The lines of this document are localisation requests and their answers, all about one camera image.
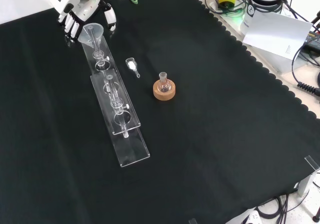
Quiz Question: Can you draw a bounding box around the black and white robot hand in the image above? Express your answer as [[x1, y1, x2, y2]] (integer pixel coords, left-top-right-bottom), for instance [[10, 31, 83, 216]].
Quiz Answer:
[[49, 0, 118, 44]]

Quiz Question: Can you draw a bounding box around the translucent plastic funnel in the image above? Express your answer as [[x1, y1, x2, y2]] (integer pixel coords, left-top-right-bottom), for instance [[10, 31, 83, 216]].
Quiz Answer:
[[78, 22, 104, 50]]

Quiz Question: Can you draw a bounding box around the glass weighing funnel with powder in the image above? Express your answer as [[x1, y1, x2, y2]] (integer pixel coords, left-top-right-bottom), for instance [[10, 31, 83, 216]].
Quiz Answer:
[[124, 57, 141, 79]]

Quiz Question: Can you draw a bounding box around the clear acrylic funnel stand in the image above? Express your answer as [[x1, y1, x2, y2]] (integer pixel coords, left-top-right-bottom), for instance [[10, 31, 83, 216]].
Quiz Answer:
[[81, 35, 151, 169]]

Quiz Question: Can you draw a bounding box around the small glass round-bottom flask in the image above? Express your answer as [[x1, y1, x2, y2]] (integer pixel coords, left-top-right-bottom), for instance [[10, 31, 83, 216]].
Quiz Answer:
[[157, 71, 172, 94]]

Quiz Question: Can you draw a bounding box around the black bench cloth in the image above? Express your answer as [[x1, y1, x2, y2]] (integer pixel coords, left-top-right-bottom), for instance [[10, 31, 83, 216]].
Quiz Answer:
[[0, 0, 320, 224]]

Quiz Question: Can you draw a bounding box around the pale board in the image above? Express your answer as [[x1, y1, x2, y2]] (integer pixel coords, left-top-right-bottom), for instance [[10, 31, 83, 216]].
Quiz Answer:
[[240, 10, 314, 61]]

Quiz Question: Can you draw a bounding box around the white box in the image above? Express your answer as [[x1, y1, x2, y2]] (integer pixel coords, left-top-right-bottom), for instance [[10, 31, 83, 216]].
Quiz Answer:
[[268, 50, 301, 75]]

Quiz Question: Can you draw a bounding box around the black power supply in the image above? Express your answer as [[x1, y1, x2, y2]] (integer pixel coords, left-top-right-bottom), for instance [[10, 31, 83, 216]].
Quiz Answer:
[[303, 30, 320, 50]]

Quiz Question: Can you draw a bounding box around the white power strip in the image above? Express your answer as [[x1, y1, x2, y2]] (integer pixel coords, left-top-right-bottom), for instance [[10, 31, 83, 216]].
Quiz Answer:
[[241, 208, 263, 224]]

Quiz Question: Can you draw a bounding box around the cork ring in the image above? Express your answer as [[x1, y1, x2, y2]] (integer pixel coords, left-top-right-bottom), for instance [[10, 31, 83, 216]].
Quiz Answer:
[[152, 80, 177, 101]]

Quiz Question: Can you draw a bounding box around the black bench cable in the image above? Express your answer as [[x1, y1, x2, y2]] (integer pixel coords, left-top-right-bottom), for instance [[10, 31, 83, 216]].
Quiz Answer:
[[281, 0, 312, 24]]

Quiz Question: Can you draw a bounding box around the black coiled cable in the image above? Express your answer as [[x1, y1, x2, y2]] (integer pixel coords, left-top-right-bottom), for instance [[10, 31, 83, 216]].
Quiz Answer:
[[291, 43, 320, 96]]

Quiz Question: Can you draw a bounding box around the black floor cable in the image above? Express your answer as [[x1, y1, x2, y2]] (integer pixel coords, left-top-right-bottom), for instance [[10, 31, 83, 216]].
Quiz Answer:
[[254, 192, 312, 224]]

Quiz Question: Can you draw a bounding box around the aluminium corner bracket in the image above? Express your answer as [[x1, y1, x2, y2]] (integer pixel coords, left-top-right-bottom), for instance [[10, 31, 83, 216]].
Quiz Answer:
[[298, 155, 320, 197]]

